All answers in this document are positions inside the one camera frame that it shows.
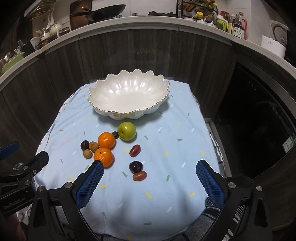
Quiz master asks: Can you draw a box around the orange tangerine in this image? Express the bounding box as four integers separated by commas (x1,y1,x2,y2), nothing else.
97,132,116,149
93,148,114,168

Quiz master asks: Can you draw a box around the white teapot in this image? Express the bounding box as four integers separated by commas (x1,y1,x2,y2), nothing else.
50,24,62,35

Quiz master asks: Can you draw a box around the black wire spice rack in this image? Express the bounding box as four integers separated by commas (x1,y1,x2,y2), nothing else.
176,0,219,18

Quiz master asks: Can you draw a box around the yellow lid jar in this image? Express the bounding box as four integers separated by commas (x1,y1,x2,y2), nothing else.
195,11,203,20

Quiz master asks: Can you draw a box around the wooden cutting board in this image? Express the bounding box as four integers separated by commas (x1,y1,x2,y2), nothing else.
69,0,93,31

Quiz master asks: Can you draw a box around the black wok pan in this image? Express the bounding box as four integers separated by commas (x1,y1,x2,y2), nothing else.
70,4,126,22

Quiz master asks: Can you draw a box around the green apple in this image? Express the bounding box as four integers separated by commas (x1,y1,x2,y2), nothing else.
117,121,137,141

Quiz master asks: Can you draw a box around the soy sauce bottle red handle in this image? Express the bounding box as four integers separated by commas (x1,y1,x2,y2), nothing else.
232,12,247,39

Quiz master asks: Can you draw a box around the green bottle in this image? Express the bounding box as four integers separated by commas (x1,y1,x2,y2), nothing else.
216,15,228,32

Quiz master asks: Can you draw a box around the white scalloped ceramic bowl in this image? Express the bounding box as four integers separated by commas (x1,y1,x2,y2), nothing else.
87,69,170,120

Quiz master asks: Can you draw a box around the small dark blueberry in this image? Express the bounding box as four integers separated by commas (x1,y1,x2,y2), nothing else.
112,132,119,139

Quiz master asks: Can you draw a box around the tan longan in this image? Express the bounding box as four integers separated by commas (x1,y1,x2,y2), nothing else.
83,149,93,159
89,141,99,153

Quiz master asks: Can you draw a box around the light blue patterned tablecloth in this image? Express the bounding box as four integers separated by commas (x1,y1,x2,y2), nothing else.
35,81,219,240

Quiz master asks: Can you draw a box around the green basin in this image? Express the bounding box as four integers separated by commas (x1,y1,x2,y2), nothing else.
1,52,25,75

